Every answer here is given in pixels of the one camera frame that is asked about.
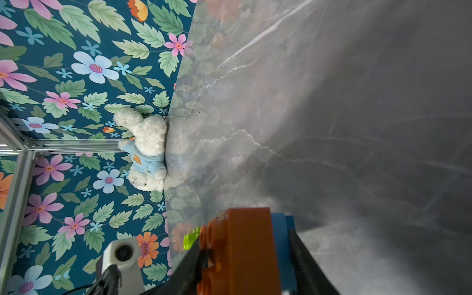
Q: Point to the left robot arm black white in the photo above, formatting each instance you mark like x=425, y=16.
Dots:
x=109, y=283

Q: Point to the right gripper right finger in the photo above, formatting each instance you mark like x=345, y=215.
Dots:
x=310, y=279

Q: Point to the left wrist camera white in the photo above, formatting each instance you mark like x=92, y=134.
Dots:
x=125, y=254

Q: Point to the white teddy bear blue shirt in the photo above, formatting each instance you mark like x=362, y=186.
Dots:
x=147, y=150

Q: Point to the light blue long lego brick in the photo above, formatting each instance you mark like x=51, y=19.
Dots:
x=282, y=224

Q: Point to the orange lego brick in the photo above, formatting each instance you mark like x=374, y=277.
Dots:
x=242, y=254

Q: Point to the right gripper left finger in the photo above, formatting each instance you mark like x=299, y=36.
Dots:
x=186, y=276

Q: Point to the lime green lego brick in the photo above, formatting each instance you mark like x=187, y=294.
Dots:
x=190, y=238

